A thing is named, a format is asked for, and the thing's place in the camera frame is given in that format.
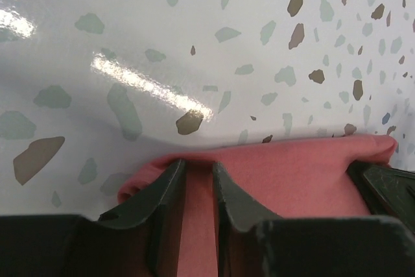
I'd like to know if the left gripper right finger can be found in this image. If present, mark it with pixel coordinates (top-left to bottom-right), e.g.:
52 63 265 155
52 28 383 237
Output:
212 162 281 276

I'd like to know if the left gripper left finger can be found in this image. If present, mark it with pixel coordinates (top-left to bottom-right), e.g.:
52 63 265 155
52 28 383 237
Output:
97 160 186 276

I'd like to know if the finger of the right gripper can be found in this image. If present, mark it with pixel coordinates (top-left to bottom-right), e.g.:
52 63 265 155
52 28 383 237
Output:
347 161 414 232

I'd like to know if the salmon pink t shirt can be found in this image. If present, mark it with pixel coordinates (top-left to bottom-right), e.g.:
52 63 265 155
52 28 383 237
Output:
117 134 397 276

